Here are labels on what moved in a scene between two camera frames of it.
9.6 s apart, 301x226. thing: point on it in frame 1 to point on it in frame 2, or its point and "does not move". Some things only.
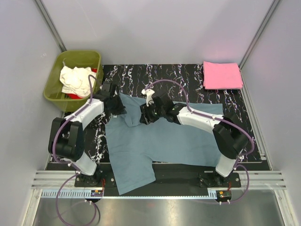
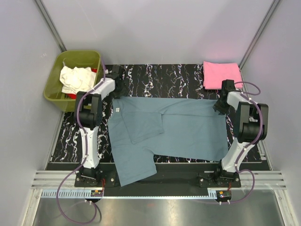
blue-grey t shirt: (133, 146) does not move
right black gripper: (145, 115) to (217, 107)
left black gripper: (121, 109) to (124, 91)
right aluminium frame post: (269, 14) does not move
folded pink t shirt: (222, 76) does not move
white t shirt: (75, 81) does not move
